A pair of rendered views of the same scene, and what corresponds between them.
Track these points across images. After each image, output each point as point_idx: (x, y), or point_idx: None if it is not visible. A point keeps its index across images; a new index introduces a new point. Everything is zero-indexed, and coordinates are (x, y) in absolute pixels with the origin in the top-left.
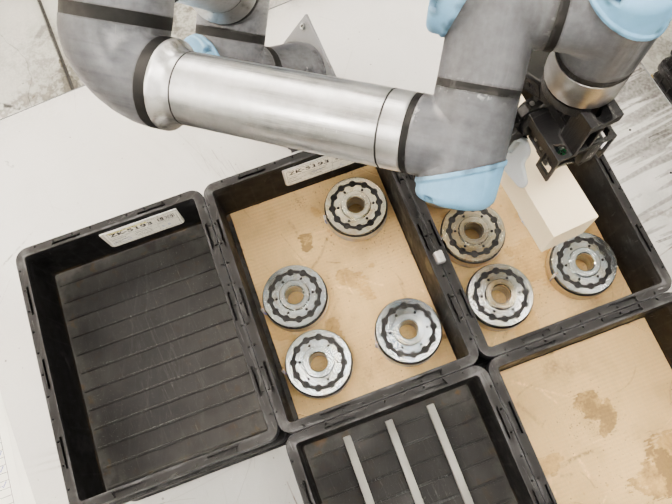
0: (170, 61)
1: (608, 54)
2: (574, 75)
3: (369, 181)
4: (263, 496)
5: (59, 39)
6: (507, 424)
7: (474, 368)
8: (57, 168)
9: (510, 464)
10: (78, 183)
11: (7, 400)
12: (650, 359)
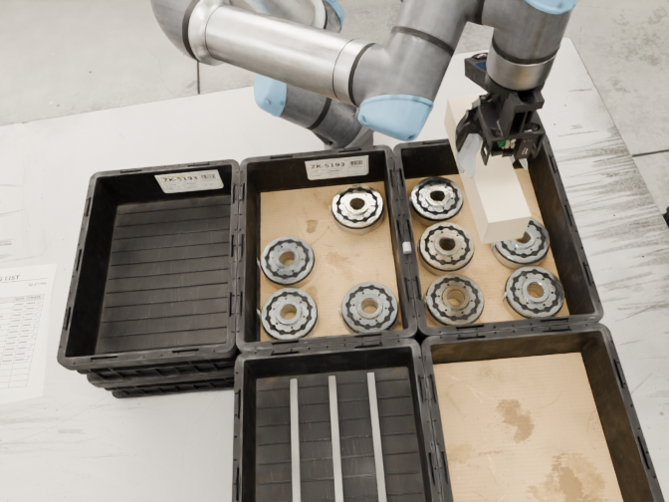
0: (214, 6)
1: (521, 24)
2: (501, 50)
3: (373, 189)
4: (218, 425)
5: None
6: (424, 392)
7: (409, 340)
8: (153, 145)
9: (420, 432)
10: (164, 158)
11: (54, 298)
12: (576, 388)
